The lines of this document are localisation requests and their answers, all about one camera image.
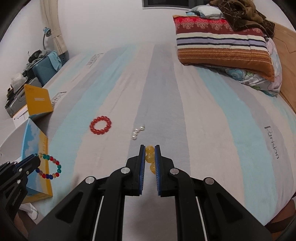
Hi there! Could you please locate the black bundled item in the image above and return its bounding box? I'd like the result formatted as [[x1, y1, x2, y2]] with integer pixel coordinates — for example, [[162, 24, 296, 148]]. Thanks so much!
[[28, 49, 48, 63]]

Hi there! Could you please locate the small blue grey pillow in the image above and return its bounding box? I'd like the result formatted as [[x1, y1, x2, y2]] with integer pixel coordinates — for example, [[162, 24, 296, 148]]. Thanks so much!
[[187, 5, 223, 19]]

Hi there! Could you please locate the red bead bracelet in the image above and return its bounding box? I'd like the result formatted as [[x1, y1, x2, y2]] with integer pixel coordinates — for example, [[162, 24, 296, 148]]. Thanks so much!
[[90, 116, 112, 135]]

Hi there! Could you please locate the multicolour glass bead bracelet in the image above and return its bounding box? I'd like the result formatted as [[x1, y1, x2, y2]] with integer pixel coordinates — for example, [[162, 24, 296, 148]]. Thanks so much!
[[35, 153, 62, 179]]

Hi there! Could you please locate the floral pastel pillow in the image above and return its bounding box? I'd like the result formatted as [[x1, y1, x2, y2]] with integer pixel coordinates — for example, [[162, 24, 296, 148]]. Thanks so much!
[[225, 37, 283, 97]]

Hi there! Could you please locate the brown patterned blanket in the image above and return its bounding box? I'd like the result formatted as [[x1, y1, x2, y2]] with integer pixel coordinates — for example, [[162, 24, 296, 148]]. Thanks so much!
[[209, 0, 275, 37]]

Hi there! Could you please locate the white pearl bracelet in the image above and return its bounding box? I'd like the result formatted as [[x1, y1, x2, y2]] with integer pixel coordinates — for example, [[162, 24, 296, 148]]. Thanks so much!
[[132, 125, 146, 140]]

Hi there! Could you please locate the small white object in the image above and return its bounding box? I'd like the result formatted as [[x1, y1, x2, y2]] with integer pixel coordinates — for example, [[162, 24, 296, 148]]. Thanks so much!
[[20, 204, 38, 220]]

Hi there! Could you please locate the dark window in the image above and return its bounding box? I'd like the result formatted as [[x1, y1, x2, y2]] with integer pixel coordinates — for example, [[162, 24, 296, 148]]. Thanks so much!
[[142, 0, 192, 9]]

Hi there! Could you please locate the yellow cardboard box lid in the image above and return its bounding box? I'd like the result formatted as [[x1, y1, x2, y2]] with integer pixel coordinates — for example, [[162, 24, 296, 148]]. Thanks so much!
[[24, 84, 54, 121]]

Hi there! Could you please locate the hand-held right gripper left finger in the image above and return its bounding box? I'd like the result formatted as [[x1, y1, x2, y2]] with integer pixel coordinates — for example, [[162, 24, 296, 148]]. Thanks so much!
[[28, 144, 147, 241]]

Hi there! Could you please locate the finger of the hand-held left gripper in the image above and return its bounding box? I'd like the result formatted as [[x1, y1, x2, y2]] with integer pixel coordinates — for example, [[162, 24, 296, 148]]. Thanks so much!
[[13, 159, 41, 184], [0, 155, 38, 171]]

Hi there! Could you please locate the blue desk lamp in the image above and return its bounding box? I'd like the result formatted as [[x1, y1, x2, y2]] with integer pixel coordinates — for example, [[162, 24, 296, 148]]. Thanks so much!
[[42, 27, 52, 50]]

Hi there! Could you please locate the grey device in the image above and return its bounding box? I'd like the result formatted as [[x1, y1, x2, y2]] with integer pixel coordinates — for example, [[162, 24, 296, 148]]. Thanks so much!
[[6, 76, 42, 116]]

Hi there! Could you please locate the sky print yellow box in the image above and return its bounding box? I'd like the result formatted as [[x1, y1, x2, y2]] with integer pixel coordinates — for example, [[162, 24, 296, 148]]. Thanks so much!
[[20, 118, 53, 202]]

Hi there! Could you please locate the beige curtain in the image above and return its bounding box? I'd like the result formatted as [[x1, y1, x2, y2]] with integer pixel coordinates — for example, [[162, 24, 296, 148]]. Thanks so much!
[[40, 0, 67, 55]]

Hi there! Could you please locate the striped red brown pillow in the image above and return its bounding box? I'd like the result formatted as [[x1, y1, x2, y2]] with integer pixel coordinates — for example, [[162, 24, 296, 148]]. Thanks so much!
[[173, 15, 275, 82]]

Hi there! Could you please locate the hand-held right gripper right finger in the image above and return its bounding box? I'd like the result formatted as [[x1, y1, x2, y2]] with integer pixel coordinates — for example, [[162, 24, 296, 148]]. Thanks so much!
[[154, 144, 273, 241]]

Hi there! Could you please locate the yellow bead bracelet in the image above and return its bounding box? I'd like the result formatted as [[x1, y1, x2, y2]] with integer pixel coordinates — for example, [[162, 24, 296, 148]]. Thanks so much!
[[145, 145, 156, 175]]

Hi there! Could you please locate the person's left hand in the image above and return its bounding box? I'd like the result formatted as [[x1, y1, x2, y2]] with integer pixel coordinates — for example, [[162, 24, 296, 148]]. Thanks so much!
[[14, 213, 31, 235]]

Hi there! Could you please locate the teal cloth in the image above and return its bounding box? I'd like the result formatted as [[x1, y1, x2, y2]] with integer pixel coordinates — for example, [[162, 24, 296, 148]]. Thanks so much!
[[46, 51, 62, 70]]

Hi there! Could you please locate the blue suitcase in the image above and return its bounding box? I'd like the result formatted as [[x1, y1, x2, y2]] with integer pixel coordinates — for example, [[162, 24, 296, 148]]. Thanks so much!
[[32, 54, 62, 87]]

